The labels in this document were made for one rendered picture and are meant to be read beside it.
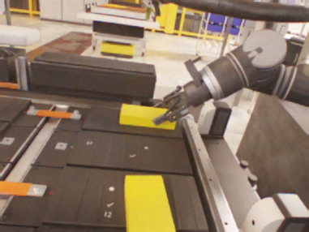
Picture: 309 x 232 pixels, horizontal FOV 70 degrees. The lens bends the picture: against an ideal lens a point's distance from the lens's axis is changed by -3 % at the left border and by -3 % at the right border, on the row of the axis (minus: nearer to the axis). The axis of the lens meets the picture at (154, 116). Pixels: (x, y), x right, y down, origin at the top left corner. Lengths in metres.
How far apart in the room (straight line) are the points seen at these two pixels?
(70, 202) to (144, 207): 0.13
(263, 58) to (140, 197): 0.44
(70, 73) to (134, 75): 0.21
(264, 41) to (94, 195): 0.53
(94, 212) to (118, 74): 0.49
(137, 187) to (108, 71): 0.47
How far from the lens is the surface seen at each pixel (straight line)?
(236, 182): 0.76
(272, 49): 0.64
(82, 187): 0.47
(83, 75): 0.81
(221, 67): 0.62
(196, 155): 0.61
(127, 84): 0.80
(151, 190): 0.42
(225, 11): 0.42
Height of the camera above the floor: 1.34
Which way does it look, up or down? 28 degrees down
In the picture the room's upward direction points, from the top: 9 degrees clockwise
